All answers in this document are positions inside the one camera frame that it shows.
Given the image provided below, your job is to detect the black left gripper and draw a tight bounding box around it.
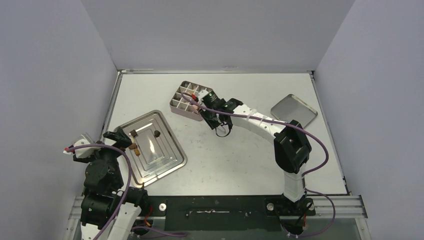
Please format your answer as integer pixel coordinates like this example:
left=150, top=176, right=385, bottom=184
left=75, top=126, right=132, bottom=188

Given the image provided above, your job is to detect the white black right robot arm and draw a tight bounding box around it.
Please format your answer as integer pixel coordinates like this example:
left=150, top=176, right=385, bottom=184
left=193, top=89, right=312, bottom=214

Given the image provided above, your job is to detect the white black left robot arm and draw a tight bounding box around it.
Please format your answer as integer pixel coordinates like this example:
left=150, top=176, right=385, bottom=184
left=69, top=127, right=150, bottom=240

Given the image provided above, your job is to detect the pink grid chocolate box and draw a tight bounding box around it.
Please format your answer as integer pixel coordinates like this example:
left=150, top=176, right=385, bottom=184
left=169, top=81, right=213, bottom=122

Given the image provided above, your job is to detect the dark round chocolate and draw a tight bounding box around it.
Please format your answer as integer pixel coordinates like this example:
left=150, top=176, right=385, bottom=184
left=153, top=130, right=161, bottom=138

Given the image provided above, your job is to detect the large steel tray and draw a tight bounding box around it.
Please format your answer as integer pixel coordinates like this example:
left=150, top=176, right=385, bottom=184
left=120, top=110, right=188, bottom=188

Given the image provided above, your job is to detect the small square metal lid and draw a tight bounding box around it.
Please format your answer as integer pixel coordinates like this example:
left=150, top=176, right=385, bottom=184
left=270, top=94, right=318, bottom=128

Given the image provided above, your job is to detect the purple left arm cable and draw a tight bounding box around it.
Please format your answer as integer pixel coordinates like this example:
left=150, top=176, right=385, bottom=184
left=66, top=143, right=188, bottom=240

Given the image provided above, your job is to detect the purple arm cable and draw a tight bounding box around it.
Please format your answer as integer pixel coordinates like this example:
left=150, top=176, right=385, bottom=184
left=66, top=143, right=188, bottom=240
left=180, top=92, right=336, bottom=238

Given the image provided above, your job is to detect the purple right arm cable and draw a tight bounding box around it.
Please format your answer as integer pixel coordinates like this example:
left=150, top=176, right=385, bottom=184
left=180, top=92, right=336, bottom=238

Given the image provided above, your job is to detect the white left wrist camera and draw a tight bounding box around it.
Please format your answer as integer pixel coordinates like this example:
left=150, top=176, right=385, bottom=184
left=62, top=133, right=99, bottom=160

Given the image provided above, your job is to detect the black mounting base plate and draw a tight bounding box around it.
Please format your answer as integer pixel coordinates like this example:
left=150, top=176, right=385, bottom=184
left=148, top=195, right=316, bottom=232

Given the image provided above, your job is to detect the aluminium rail frame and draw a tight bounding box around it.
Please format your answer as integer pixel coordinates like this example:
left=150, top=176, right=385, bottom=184
left=62, top=195, right=372, bottom=240

